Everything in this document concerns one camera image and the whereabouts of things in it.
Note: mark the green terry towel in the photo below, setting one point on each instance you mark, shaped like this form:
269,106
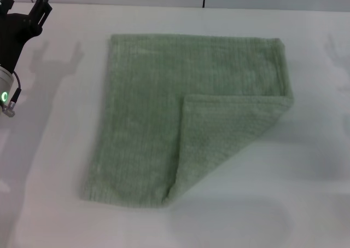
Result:
142,108

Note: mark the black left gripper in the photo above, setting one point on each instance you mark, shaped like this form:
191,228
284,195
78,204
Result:
12,37

